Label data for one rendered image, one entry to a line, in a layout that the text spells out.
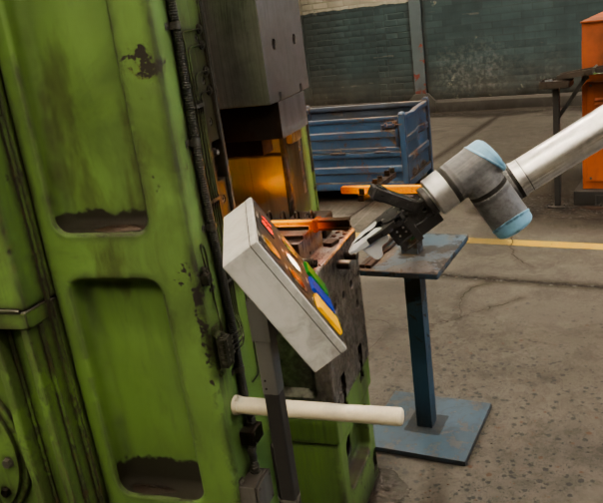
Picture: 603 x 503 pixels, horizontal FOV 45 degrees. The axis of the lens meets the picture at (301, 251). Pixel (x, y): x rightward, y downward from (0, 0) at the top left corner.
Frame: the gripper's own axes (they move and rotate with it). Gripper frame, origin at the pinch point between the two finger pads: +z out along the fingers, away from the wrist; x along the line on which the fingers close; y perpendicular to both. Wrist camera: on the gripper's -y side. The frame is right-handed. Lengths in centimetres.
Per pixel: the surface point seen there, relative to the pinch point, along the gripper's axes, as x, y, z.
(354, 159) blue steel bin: 425, 94, -22
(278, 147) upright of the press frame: 74, -15, 3
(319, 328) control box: -27.0, -0.6, 12.7
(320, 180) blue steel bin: 441, 94, 11
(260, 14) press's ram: 32, -50, -16
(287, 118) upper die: 39.3, -25.4, -5.4
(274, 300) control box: -27.0, -10.6, 15.9
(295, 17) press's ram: 54, -43, -23
